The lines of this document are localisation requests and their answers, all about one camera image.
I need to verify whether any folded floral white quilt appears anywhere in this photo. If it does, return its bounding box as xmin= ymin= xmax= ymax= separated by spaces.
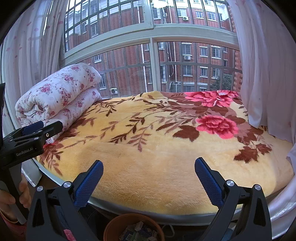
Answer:
xmin=14 ymin=62 xmax=103 ymax=144

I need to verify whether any trash pile in bin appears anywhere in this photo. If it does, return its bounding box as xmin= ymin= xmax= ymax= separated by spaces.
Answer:
xmin=119 ymin=221 xmax=158 ymax=241

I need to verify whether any sheer curtain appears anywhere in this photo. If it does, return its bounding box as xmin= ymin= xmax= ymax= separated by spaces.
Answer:
xmin=225 ymin=0 xmax=296 ymax=167
xmin=1 ymin=1 xmax=68 ymax=135

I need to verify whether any left sheer curtain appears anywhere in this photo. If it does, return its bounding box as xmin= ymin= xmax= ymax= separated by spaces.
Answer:
xmin=1 ymin=1 xmax=68 ymax=135

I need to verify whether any pink fleece left sleeve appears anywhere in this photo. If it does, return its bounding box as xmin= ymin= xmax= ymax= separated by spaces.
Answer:
xmin=1 ymin=211 xmax=27 ymax=240

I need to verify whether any person's left hand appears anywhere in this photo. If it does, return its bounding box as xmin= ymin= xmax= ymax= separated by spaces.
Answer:
xmin=0 ymin=173 xmax=32 ymax=224

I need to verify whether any orange plastic trash bin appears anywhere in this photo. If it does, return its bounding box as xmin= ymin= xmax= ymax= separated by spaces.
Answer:
xmin=103 ymin=213 xmax=165 ymax=240

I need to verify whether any floral plush blanket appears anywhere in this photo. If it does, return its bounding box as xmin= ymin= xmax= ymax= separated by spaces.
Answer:
xmin=38 ymin=90 xmax=293 ymax=215

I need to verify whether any right sheer curtain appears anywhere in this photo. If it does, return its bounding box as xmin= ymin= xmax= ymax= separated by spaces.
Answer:
xmin=225 ymin=0 xmax=296 ymax=167

